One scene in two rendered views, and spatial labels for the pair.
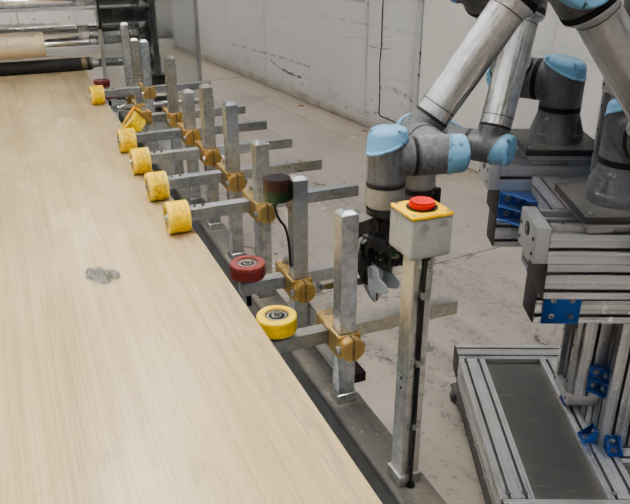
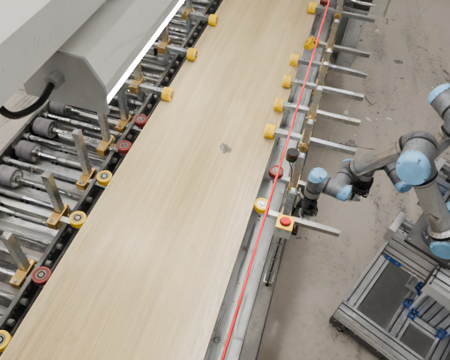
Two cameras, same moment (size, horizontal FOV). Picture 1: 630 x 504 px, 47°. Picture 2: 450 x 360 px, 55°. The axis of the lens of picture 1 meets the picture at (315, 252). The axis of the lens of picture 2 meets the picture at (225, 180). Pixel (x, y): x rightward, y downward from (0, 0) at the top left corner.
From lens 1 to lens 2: 1.20 m
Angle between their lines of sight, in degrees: 37
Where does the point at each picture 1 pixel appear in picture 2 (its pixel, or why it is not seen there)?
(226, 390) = (221, 226)
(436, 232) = (283, 233)
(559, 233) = (398, 235)
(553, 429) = (398, 289)
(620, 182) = not seen: hidden behind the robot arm
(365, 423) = not seen: hidden behind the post
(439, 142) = (336, 188)
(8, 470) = (151, 217)
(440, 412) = (375, 245)
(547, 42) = not seen: outside the picture
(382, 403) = (354, 225)
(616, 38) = (421, 196)
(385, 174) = (310, 187)
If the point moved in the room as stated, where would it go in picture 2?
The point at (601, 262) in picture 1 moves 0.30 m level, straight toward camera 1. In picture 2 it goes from (412, 256) to (362, 280)
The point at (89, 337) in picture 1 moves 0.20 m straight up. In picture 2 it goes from (201, 177) to (202, 151)
